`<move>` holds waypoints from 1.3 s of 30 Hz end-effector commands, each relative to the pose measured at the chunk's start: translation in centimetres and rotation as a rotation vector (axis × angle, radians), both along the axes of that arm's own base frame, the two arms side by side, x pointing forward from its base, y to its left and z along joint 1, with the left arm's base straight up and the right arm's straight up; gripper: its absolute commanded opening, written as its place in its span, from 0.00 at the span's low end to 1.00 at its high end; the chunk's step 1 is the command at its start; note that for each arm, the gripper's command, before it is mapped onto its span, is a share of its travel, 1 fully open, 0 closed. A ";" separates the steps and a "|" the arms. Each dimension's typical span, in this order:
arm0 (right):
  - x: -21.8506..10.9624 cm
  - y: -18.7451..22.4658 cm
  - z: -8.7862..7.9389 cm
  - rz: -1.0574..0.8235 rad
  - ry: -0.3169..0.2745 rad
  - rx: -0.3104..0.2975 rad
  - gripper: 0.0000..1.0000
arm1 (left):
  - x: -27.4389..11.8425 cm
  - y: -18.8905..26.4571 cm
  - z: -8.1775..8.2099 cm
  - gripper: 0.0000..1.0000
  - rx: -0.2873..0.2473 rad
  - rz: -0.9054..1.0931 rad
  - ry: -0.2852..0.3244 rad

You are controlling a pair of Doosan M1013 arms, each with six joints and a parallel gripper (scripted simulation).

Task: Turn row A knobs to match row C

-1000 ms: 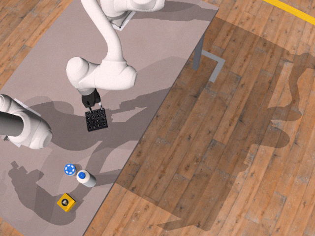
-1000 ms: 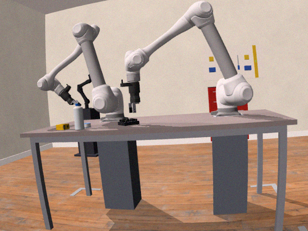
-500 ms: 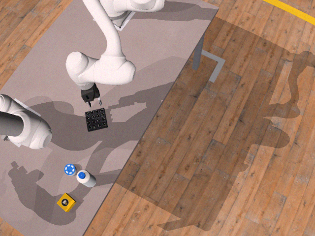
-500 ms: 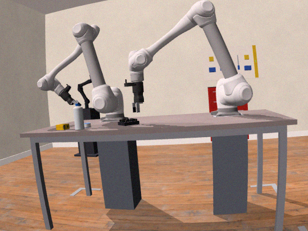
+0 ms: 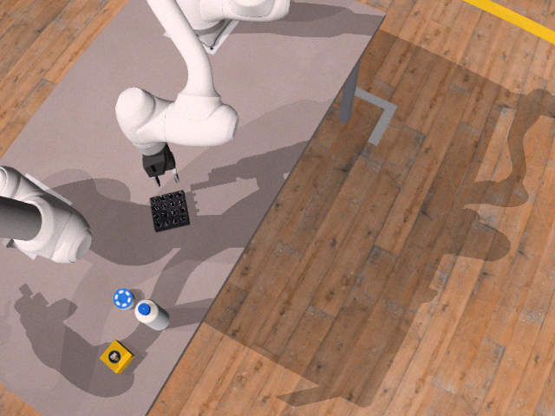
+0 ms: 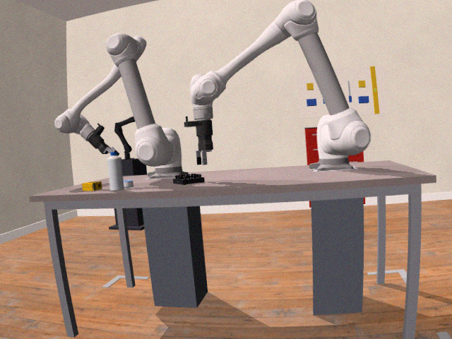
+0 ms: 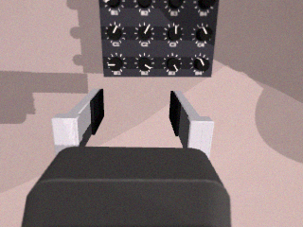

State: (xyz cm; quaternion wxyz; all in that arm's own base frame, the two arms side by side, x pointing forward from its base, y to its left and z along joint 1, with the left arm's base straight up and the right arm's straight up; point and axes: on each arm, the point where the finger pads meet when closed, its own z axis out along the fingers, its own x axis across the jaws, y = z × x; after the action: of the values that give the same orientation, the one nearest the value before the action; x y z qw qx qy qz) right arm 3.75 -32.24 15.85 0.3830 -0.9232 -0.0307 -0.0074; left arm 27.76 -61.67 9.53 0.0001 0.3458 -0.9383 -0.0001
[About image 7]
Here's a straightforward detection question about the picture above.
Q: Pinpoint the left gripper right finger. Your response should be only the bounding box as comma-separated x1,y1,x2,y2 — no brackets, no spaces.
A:
169,91,214,159

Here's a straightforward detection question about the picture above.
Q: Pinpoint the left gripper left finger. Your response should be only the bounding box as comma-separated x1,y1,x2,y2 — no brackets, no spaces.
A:
51,89,104,157

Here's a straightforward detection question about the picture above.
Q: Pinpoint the black knob panel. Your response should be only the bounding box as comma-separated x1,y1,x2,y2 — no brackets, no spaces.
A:
98,0,219,78

